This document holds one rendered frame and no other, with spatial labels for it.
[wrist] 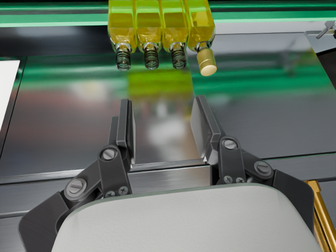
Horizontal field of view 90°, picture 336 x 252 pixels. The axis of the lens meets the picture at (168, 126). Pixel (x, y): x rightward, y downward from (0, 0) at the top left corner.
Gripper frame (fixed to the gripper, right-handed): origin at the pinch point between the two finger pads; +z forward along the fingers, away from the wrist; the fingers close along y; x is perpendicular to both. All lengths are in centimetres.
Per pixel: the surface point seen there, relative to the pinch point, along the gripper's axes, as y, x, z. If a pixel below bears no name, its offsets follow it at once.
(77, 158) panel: -18.2, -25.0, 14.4
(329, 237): 35.9, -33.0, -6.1
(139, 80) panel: -3.3, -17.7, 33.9
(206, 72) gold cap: 11.2, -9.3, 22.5
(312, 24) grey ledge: 59, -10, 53
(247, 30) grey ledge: 36, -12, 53
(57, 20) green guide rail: -22.5, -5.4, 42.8
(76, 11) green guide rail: -18, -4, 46
